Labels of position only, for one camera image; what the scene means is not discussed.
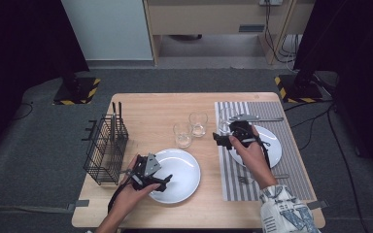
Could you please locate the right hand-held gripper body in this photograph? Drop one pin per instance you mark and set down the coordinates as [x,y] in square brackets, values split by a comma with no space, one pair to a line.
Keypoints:
[244,129]

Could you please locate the clear drinking glass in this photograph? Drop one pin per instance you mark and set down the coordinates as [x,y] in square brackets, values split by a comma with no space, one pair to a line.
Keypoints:
[224,121]
[198,123]
[182,136]

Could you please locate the grey white striped placemat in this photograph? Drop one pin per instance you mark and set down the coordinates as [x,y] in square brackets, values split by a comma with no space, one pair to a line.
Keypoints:
[294,174]

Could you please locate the white panel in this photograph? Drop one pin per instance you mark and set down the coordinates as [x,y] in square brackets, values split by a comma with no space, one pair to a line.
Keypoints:
[110,29]

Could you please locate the white power strip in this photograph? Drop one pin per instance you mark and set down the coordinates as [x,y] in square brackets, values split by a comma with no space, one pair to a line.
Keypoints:
[271,2]

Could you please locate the light wooden desk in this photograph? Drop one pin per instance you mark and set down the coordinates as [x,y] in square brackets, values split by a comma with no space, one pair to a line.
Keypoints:
[207,17]

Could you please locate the black curtain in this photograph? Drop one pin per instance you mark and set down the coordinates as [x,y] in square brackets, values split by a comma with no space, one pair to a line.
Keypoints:
[362,64]
[19,48]

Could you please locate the person's right hand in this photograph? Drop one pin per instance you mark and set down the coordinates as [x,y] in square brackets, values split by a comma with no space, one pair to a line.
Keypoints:
[252,161]

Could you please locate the person's left hand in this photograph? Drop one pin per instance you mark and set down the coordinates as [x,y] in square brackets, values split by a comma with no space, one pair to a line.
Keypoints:
[126,200]

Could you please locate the black yellow-striped stand base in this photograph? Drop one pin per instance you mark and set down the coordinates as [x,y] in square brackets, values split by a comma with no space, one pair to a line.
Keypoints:
[81,92]
[299,92]

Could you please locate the silver table knife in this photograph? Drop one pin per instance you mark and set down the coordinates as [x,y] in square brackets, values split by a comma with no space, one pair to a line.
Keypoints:
[272,119]

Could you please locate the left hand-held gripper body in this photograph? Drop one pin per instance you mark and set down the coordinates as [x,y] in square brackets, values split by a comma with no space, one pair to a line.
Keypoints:
[150,165]

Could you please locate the white plate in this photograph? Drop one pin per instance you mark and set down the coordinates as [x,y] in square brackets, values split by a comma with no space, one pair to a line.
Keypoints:
[272,152]
[181,174]

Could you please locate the grey tape strip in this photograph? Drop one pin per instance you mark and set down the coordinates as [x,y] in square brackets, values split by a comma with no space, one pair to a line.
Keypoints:
[317,204]
[79,204]

